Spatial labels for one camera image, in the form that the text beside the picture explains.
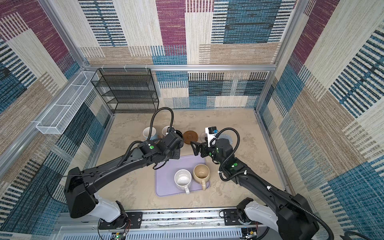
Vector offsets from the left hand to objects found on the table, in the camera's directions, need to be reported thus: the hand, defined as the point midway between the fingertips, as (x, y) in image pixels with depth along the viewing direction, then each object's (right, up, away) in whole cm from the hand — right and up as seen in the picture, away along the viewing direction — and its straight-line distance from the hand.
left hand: (177, 148), depth 79 cm
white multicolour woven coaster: (+14, +3, +26) cm, 30 cm away
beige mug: (+13, -16, +9) cm, 22 cm away
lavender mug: (-7, +9, +6) cm, 13 cm away
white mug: (+2, -19, +7) cm, 20 cm away
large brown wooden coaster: (+6, +4, +27) cm, 28 cm away
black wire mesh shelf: (-40, +37, +31) cm, 63 cm away
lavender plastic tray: (-8, -18, +8) cm, 21 cm away
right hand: (+11, +3, 0) cm, 11 cm away
